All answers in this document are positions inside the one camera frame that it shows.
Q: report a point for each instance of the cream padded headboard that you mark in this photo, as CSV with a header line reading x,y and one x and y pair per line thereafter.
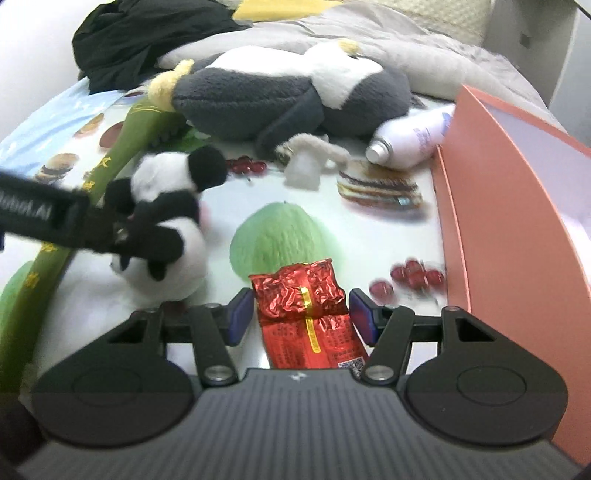
x,y
438,18

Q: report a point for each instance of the printed bed sheet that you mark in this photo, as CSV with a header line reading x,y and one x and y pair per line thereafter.
x,y
360,230

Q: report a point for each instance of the black garment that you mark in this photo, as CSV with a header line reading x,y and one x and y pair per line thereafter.
x,y
147,37

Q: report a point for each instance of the small panda plush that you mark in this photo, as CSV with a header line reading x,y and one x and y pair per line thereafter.
x,y
161,177

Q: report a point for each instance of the pink cardboard box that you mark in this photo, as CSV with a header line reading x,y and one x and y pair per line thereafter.
x,y
498,230

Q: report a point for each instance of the yellow pillow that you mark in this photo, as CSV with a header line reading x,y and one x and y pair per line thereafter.
x,y
286,8

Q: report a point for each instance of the red foil packet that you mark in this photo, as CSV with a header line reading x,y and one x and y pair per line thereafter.
x,y
300,304

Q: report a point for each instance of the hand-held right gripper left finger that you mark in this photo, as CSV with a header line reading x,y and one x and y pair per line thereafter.
x,y
241,318

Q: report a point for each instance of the white spray bottle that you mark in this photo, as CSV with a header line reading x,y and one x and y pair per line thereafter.
x,y
411,134

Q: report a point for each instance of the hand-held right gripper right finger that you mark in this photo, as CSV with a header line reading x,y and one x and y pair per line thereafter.
x,y
361,318

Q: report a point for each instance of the grey duvet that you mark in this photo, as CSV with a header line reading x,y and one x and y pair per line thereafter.
x,y
461,64

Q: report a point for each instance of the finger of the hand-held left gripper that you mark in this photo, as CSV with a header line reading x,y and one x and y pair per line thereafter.
x,y
106,230

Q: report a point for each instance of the black wall socket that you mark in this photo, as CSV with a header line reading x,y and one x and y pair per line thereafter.
x,y
525,39

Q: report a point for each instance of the grey white penguin plush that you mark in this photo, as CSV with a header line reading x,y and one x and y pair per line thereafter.
x,y
258,97

